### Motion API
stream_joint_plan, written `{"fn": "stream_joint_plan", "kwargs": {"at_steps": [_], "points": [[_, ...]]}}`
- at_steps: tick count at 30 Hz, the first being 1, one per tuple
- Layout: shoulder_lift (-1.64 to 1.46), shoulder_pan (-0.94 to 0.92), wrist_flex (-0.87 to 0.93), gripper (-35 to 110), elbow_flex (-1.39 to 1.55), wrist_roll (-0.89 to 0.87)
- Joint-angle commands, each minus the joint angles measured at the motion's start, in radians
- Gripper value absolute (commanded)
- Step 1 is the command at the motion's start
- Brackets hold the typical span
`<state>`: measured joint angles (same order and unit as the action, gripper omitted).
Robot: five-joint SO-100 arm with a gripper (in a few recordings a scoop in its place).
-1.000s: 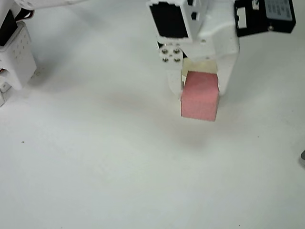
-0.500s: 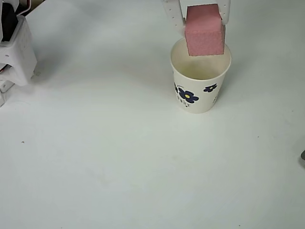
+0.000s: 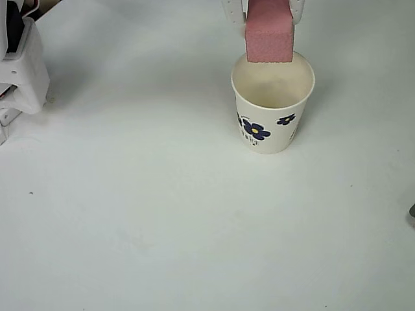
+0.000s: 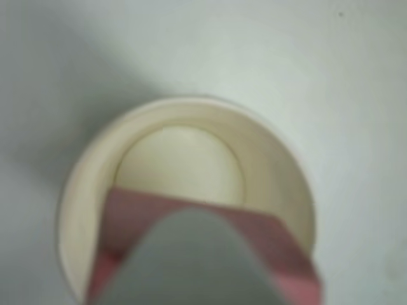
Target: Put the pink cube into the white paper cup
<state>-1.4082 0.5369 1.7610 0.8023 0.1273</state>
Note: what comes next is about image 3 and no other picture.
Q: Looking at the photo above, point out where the pink foam cube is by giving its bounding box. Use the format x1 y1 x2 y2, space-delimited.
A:
243 0 295 64

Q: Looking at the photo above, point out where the flower print paper cup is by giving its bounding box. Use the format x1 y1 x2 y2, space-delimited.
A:
230 51 316 155

